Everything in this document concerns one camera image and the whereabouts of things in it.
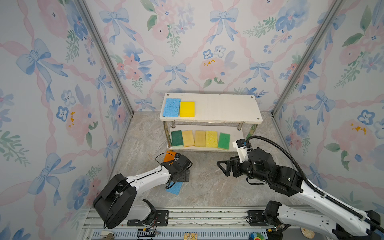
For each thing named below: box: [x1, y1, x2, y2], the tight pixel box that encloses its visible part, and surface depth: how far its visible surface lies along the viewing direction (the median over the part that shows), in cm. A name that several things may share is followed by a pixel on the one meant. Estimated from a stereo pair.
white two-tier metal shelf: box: [160, 93, 263, 152], surface depth 80 cm
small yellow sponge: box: [180, 101, 196, 118], surface depth 73 cm
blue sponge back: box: [162, 98, 181, 118], surface depth 75 cm
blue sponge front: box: [165, 181, 184, 196], surface depth 83 cm
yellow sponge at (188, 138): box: [182, 130, 195, 148], surface depth 97 cm
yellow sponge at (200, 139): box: [195, 131, 206, 147], surface depth 97 cm
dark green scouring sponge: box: [171, 130, 184, 147], surface depth 97 cm
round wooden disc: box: [301, 227, 315, 239], surface depth 71 cm
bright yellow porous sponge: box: [205, 131, 218, 148], surface depth 97 cm
